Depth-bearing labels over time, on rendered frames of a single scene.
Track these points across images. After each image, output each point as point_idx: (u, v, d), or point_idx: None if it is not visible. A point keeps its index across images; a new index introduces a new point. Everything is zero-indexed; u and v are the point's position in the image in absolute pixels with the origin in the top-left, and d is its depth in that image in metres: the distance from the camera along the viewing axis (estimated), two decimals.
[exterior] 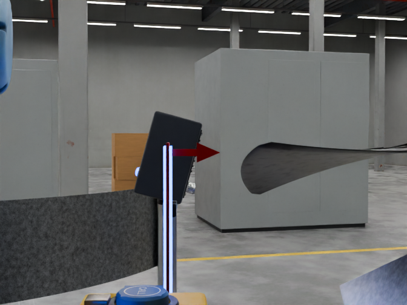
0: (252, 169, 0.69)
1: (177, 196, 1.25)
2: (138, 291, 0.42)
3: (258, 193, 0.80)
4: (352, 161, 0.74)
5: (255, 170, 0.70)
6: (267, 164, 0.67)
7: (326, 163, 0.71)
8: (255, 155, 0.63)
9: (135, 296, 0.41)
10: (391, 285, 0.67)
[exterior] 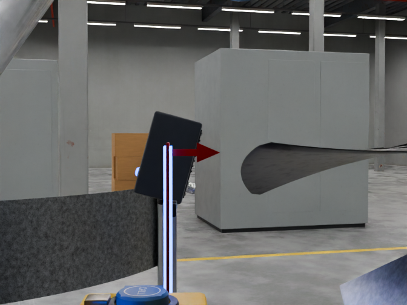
0: (252, 169, 0.69)
1: (177, 196, 1.25)
2: (138, 291, 0.42)
3: (258, 193, 0.80)
4: (352, 161, 0.74)
5: (255, 170, 0.70)
6: (267, 164, 0.67)
7: (326, 163, 0.71)
8: (255, 156, 0.63)
9: (135, 296, 0.41)
10: (391, 285, 0.67)
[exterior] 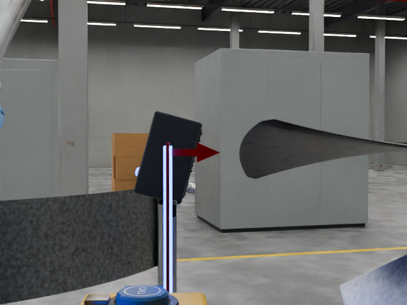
0: (251, 149, 0.69)
1: (177, 196, 1.25)
2: (138, 291, 0.42)
3: (254, 178, 0.80)
4: (351, 154, 0.74)
5: (254, 151, 0.70)
6: (266, 145, 0.67)
7: (325, 152, 0.71)
8: (256, 133, 0.63)
9: (135, 296, 0.41)
10: (391, 285, 0.67)
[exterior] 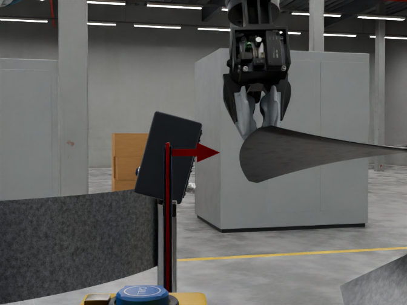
0: (251, 154, 0.69)
1: (177, 196, 1.25)
2: (138, 291, 0.42)
3: (255, 181, 0.80)
4: (352, 157, 0.74)
5: (254, 156, 0.70)
6: (266, 150, 0.68)
7: (324, 155, 0.71)
8: (254, 139, 0.63)
9: (135, 296, 0.41)
10: (391, 285, 0.67)
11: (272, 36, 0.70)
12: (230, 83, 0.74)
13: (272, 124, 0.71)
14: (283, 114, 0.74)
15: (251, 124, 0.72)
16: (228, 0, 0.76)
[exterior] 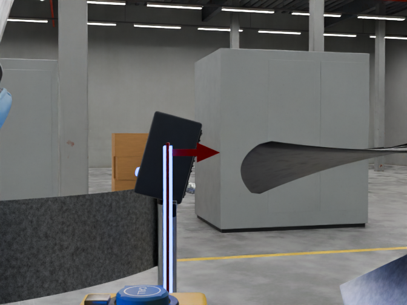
0: None
1: (177, 196, 1.25)
2: (138, 291, 0.42)
3: None
4: None
5: None
6: None
7: None
8: None
9: (135, 296, 0.41)
10: (391, 285, 0.67)
11: None
12: None
13: None
14: None
15: None
16: None
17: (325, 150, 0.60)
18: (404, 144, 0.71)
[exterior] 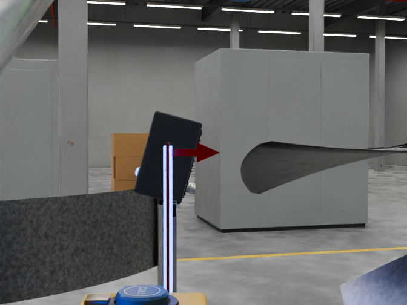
0: None
1: (177, 196, 1.25)
2: (138, 291, 0.42)
3: None
4: None
5: None
6: None
7: None
8: None
9: (135, 296, 0.41)
10: (391, 285, 0.67)
11: None
12: None
13: None
14: None
15: None
16: None
17: (325, 150, 0.60)
18: (404, 144, 0.71)
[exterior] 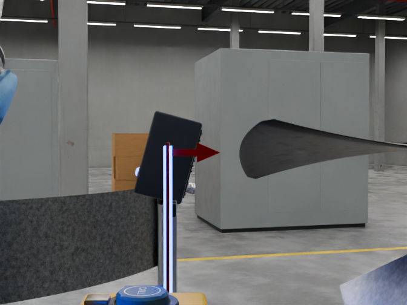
0: None
1: (177, 196, 1.25)
2: (138, 291, 0.42)
3: None
4: None
5: None
6: None
7: None
8: None
9: (135, 296, 0.41)
10: (391, 285, 0.67)
11: None
12: None
13: None
14: None
15: None
16: None
17: (326, 135, 0.60)
18: None
